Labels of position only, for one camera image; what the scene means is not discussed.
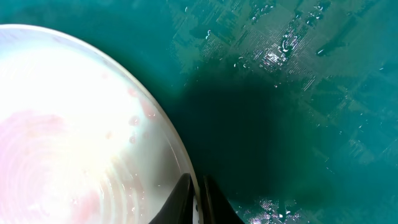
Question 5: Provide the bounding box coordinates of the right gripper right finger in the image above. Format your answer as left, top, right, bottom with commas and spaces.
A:
200, 175, 244, 224

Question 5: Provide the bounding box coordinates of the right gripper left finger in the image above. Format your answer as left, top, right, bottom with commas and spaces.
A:
149, 173, 195, 224

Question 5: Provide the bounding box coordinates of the light blue plastic plate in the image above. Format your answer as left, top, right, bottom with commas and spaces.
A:
1, 24, 199, 224

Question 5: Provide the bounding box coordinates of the teal plastic tray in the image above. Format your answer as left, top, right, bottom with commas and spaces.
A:
1, 0, 397, 223

